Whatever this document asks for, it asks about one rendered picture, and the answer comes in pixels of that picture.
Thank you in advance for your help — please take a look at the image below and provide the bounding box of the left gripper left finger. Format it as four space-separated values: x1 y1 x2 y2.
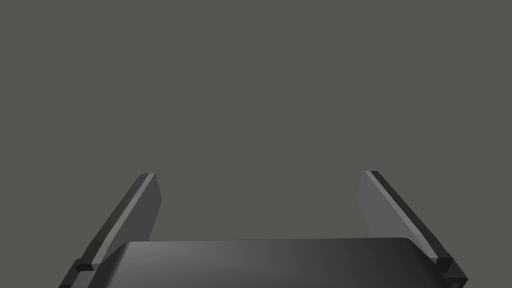
58 172 163 288

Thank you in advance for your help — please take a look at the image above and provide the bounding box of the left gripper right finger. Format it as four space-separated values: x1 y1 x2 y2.
357 170 469 288

